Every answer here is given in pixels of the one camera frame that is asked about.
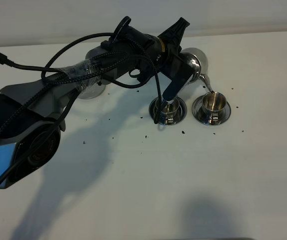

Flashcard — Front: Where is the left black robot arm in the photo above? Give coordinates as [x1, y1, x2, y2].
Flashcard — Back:
[0, 17, 193, 189]

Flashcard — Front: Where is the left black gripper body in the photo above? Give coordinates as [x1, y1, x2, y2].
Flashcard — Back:
[157, 17, 190, 73]

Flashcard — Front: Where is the left stainless steel saucer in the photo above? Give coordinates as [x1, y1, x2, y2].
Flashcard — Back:
[148, 96, 188, 127]

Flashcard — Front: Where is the left stainless steel teacup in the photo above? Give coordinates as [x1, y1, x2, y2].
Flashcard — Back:
[154, 98, 180, 125]

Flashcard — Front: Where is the round steel teapot coaster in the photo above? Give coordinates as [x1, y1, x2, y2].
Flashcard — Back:
[78, 82, 106, 100]

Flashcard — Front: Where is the right stainless steel teacup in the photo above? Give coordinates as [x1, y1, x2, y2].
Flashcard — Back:
[201, 91, 228, 125]

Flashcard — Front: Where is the stainless steel saucer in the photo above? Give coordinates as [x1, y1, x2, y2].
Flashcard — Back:
[191, 94, 231, 126]
[148, 96, 188, 127]

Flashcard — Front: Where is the stainless steel teapot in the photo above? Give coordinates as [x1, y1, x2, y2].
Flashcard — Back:
[179, 47, 214, 92]

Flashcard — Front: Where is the stainless steel teacup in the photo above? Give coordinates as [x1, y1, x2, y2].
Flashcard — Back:
[201, 91, 228, 125]
[154, 98, 180, 125]

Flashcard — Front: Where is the right stainless steel saucer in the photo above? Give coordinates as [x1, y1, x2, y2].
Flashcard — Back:
[191, 94, 231, 126]

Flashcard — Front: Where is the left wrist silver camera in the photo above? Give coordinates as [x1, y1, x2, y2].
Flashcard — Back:
[160, 54, 195, 103]

